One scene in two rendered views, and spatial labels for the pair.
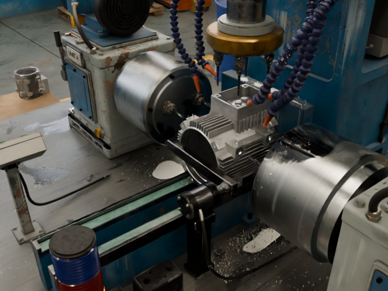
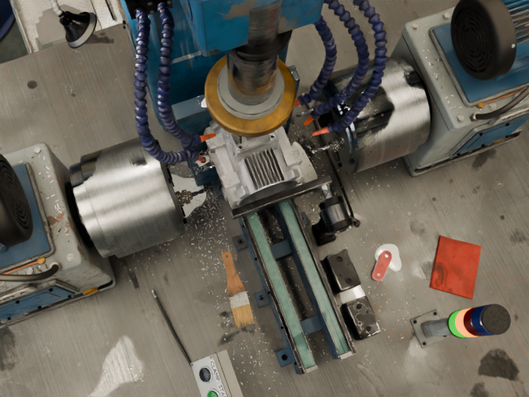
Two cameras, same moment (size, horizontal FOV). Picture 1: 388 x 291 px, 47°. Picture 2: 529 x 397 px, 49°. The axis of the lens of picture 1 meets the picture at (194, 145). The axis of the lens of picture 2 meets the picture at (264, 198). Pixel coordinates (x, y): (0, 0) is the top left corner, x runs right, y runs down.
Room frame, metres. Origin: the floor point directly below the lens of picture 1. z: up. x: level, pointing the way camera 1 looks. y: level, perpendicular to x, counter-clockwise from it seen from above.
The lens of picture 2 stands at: (0.89, 0.37, 2.36)
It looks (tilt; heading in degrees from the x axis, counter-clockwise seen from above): 75 degrees down; 277
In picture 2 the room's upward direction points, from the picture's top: 10 degrees clockwise
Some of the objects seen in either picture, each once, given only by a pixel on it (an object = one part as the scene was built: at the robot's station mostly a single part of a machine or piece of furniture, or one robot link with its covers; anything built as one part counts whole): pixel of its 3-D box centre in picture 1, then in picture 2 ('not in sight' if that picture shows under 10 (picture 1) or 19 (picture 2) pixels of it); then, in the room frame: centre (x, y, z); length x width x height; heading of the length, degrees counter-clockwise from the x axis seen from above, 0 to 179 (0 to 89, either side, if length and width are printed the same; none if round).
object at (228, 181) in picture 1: (199, 164); (281, 197); (0.90, -0.01, 1.01); 0.26 x 0.04 x 0.03; 37
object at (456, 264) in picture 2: not in sight; (456, 266); (0.39, -0.02, 0.80); 0.15 x 0.12 x 0.01; 91
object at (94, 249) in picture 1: (75, 256); (490, 320); (0.43, 0.16, 1.19); 0.06 x 0.06 x 0.04
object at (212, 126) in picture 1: (228, 144); (253, 157); (0.99, -0.09, 1.01); 0.20 x 0.19 x 0.19; 127
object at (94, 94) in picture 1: (118, 83); (16, 243); (1.47, 0.27, 0.99); 0.35 x 0.31 x 0.37; 37
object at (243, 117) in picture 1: (241, 108); (248, 128); (1.02, -0.12, 1.11); 0.12 x 0.11 x 0.07; 127
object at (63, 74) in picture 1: (71, 57); not in sight; (1.52, 0.44, 1.07); 0.08 x 0.07 x 0.20; 127
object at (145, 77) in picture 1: (153, 92); (110, 203); (1.27, 0.12, 1.04); 0.37 x 0.25 x 0.25; 37
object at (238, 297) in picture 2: not in sight; (235, 288); (0.95, 0.20, 0.80); 0.21 x 0.05 x 0.01; 122
